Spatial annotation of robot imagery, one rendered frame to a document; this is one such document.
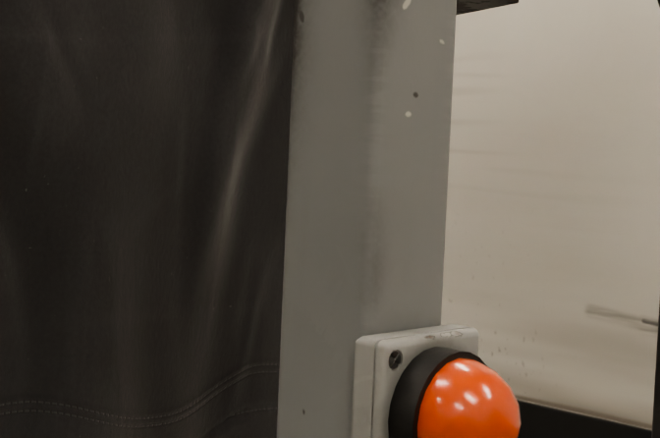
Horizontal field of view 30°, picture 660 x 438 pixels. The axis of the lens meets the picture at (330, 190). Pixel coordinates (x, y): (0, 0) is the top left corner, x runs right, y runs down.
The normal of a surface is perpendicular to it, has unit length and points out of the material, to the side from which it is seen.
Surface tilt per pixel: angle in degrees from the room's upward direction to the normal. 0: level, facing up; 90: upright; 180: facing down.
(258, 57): 95
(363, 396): 90
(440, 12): 90
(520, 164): 90
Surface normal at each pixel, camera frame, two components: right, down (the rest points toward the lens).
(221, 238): 0.93, 0.18
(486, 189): -0.70, 0.00
